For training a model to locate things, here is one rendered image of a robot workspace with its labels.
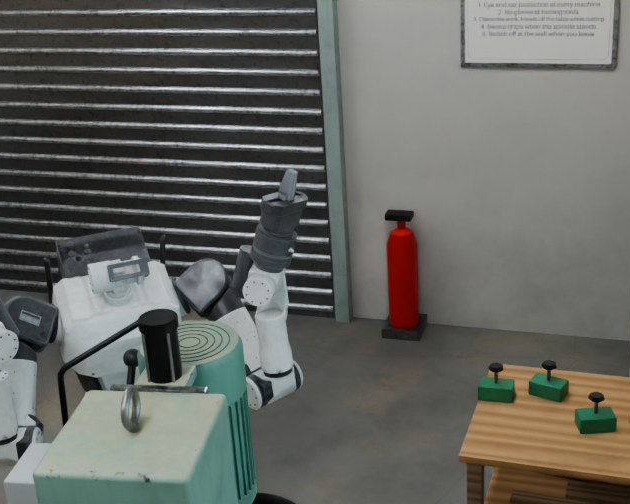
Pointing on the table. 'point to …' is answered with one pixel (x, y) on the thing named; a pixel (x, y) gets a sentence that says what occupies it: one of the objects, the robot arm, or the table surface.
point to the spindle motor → (223, 358)
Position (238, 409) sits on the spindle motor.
